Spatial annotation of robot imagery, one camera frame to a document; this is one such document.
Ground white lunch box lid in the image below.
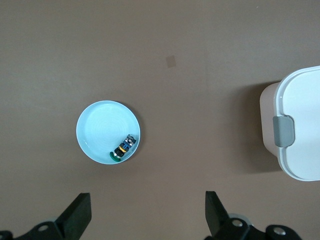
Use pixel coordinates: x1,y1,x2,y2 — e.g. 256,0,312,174
272,65,320,182

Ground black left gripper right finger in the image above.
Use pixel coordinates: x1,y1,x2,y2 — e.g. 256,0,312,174
203,190,305,240

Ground brown tape patch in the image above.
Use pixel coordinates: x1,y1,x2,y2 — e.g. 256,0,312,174
164,55,177,69

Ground lunch box base container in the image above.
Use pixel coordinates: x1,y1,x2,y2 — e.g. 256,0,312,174
259,81,283,161

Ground light blue round plate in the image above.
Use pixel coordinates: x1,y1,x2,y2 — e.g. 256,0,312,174
75,100,141,166

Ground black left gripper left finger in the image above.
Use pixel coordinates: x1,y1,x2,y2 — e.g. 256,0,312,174
0,192,92,240

